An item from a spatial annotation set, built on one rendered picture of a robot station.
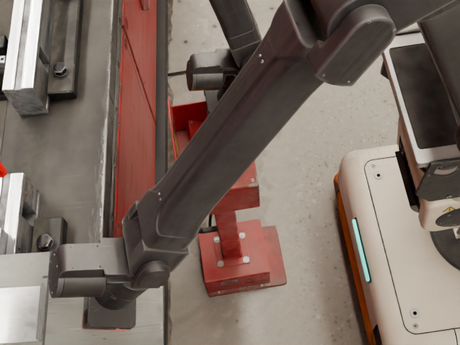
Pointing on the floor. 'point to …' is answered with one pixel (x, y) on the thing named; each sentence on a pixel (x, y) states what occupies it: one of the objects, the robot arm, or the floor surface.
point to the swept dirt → (169, 151)
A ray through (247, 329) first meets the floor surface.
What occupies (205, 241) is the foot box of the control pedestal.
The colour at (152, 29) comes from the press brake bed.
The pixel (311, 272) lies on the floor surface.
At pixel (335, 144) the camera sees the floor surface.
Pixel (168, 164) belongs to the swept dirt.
